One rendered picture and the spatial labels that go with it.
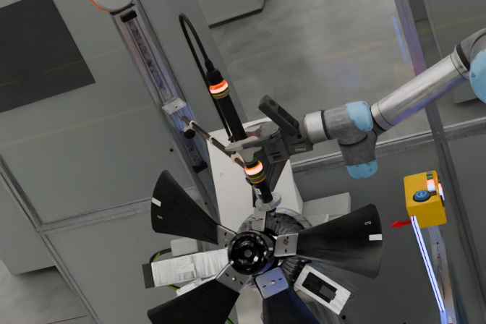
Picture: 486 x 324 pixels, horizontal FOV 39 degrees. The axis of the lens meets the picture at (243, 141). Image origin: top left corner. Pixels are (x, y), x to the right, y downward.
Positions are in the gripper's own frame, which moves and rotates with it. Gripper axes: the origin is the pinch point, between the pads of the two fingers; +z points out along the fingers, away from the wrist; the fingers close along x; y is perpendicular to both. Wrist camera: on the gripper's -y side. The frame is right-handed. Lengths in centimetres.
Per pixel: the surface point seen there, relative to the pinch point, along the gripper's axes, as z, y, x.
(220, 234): 15.6, 30.3, 3.8
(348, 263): -19.7, 38.6, -8.6
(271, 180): -3.4, 19.1, 8.1
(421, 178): -40, 46, 34
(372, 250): -26.2, 38.5, -5.2
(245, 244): 6.5, 29.8, -3.6
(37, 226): 123, 54, 70
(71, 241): 112, 65, 70
